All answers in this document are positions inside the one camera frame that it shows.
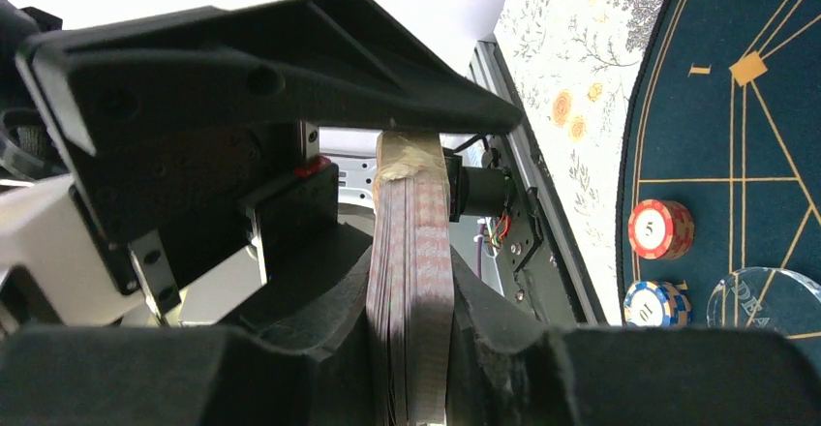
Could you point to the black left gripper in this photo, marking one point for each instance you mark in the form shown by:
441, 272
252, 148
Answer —
165, 198

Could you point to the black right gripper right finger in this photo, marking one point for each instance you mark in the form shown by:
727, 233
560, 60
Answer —
508, 368

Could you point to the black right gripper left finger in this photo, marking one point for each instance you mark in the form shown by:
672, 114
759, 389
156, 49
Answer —
294, 353

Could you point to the pink card deck box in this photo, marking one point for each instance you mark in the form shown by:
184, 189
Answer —
410, 293

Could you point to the red chip stack bottom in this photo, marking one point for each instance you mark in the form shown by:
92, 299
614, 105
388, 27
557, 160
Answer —
660, 229

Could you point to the floral patterned tablecloth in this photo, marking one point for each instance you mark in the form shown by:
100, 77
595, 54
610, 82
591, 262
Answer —
574, 64

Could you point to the clear dealer button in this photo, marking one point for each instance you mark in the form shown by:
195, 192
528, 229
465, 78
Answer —
775, 299

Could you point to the round dark blue poker mat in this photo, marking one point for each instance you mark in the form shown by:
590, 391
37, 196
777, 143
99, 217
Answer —
724, 118

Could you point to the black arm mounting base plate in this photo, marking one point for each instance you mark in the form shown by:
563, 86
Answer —
540, 265

